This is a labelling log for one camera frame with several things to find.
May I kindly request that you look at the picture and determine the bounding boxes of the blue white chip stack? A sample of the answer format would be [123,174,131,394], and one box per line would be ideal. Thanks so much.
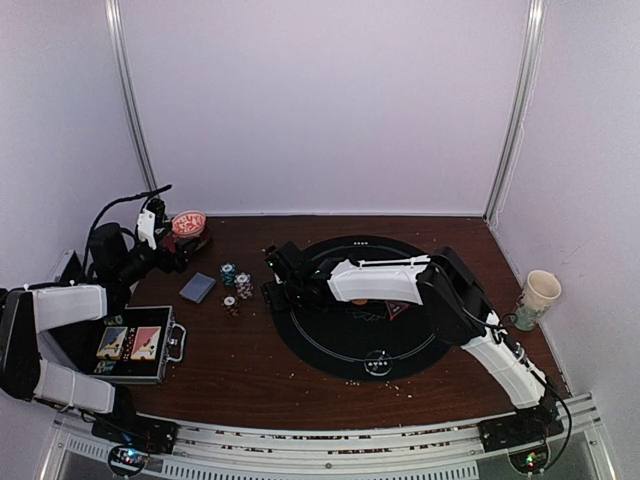
[234,272,254,299]

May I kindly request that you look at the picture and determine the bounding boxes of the red black all-in triangle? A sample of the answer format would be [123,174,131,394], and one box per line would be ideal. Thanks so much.
[385,301,410,321]

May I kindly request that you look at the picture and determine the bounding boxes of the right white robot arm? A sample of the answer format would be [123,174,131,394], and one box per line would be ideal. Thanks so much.
[262,237,563,442]

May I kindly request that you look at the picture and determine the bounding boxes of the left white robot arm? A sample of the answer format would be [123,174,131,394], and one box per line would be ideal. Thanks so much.
[1,222,207,444]

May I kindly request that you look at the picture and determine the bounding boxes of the dark red saucer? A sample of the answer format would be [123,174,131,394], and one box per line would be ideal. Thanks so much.
[161,228,211,256]

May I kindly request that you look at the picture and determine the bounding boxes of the red white patterned bowl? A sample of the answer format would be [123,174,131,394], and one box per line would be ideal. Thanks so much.
[171,210,206,238]

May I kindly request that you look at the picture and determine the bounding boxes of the blue card deck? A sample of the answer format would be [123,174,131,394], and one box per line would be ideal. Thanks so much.
[179,273,216,304]

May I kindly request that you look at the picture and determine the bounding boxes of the red black chip stack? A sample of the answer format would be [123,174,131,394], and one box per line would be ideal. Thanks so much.
[222,295,240,317]

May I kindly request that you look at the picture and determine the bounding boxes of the green white chip stack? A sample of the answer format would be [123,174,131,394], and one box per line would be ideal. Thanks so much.
[220,263,237,286]

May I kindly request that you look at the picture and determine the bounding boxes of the round black poker mat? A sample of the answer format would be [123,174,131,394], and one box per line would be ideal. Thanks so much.
[271,236,449,382]

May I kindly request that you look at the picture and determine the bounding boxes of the chips in case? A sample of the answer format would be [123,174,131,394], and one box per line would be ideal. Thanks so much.
[104,315,124,326]

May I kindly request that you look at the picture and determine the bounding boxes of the red card box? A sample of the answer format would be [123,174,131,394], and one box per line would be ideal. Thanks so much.
[130,326,162,361]

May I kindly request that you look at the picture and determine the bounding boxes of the aluminium poker case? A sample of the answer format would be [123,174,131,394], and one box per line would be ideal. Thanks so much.
[78,306,187,385]

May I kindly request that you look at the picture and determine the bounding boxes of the yellow blue card box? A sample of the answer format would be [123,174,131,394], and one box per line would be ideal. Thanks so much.
[96,326,128,360]

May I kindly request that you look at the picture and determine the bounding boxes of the white green paper cup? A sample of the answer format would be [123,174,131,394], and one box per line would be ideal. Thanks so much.
[513,270,562,331]

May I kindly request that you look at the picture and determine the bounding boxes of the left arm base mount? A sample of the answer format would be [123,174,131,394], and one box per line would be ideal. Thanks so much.
[91,415,179,454]

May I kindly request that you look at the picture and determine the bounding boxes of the aluminium front rail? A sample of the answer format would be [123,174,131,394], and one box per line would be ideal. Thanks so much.
[34,400,622,479]

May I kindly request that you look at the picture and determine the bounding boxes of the left aluminium frame post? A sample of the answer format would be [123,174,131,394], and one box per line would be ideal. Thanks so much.
[104,0,159,191]

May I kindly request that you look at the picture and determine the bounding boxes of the aluminium frame post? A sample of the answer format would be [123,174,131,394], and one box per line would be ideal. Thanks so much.
[483,0,546,225]
[104,0,159,191]

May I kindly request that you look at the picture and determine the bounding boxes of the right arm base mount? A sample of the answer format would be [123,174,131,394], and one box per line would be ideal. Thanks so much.
[477,414,564,452]

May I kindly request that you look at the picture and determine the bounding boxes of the right aluminium frame post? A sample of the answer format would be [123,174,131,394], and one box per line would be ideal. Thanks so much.
[483,0,546,225]

